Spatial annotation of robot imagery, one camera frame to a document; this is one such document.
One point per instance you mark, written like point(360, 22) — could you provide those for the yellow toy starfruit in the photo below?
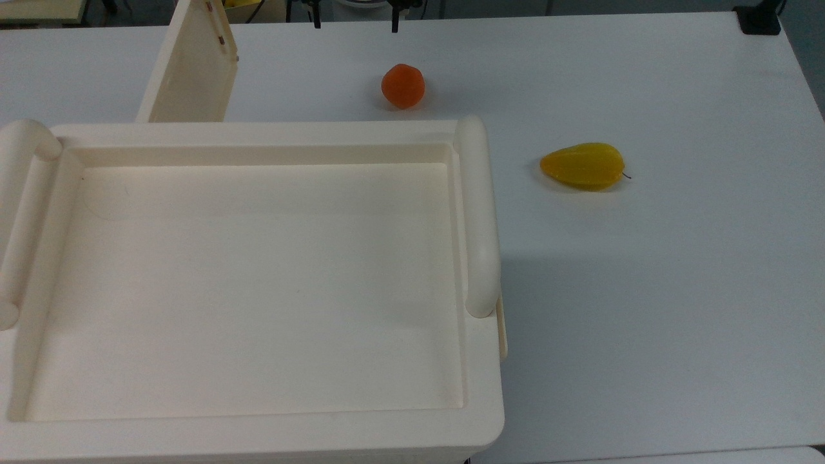
point(583, 166)

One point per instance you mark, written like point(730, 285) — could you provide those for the light wooden table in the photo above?
point(38, 9)

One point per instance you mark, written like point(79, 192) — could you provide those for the black tripod leg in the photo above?
point(316, 16)
point(394, 18)

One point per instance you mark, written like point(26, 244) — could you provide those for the orange toy tangerine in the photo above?
point(403, 86)

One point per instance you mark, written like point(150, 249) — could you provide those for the cream plastic cabinet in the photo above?
point(258, 290)

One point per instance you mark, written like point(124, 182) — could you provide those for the cream cabinet door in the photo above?
point(190, 71)

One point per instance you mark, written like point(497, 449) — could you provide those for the black table clamp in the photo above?
point(759, 19)

